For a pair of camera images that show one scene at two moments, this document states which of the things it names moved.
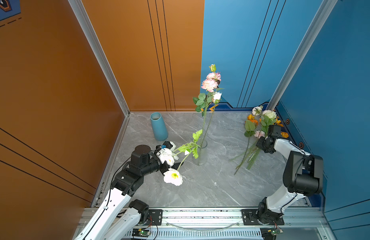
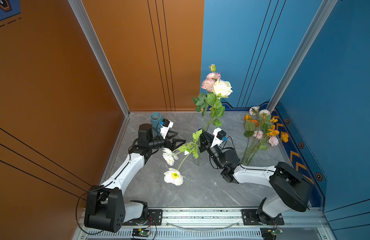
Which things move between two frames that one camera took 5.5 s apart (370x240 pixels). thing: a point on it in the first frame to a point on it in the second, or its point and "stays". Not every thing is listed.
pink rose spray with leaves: [210, 86] stays
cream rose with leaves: [257, 135] to [221, 89]
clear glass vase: [202, 156] stays
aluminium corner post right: [320, 21] stays
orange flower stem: [250, 117] to [262, 133]
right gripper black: [259, 144] to [208, 141]
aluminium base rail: [309, 223] stays
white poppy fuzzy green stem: [168, 156] stays
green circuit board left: [138, 232] stays
